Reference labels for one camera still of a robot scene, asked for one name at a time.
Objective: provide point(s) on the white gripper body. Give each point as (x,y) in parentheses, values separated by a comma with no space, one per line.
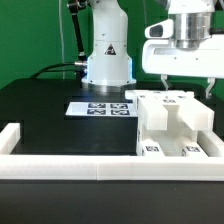
(161,56)

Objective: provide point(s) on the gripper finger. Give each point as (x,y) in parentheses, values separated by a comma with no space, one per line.
(164,82)
(210,88)

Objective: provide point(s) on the white chair back frame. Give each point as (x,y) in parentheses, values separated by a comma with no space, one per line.
(156,108)

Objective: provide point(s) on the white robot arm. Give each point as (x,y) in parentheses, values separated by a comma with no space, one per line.
(181,45)

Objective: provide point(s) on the white marker sheet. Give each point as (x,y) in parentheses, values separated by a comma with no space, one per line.
(101,109)

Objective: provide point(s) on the white U-shaped obstacle frame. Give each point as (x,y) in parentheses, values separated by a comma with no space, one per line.
(62,167)

